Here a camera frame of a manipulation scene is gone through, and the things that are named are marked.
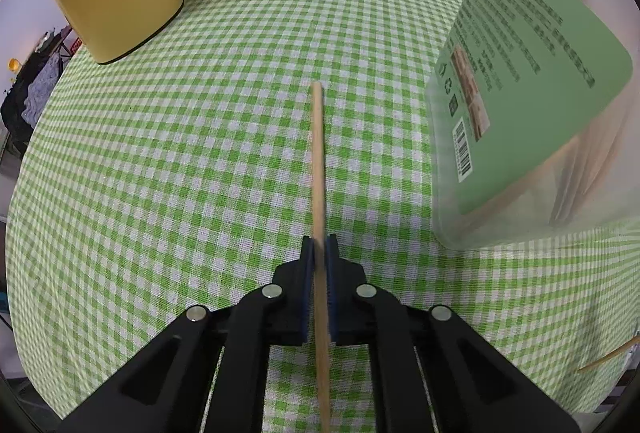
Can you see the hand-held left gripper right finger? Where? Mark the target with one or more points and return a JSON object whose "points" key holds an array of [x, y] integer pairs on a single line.
{"points": [[332, 303]]}

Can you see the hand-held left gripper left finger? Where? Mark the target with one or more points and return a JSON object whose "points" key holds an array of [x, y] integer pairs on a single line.
{"points": [[307, 303]]}

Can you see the wooden chopstick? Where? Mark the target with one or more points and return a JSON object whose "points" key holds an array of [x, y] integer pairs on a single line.
{"points": [[610, 353], [317, 163]]}

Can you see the clear plastic container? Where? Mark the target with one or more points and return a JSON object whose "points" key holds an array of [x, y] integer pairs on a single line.
{"points": [[525, 38]]}

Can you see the green checkered tablecloth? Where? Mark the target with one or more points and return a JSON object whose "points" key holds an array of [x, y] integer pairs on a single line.
{"points": [[200, 138]]}

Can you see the black clothes rack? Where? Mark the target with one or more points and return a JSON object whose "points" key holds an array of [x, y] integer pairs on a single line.
{"points": [[30, 88]]}

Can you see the small yellow lamp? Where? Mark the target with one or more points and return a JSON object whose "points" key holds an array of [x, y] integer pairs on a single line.
{"points": [[13, 65]]}

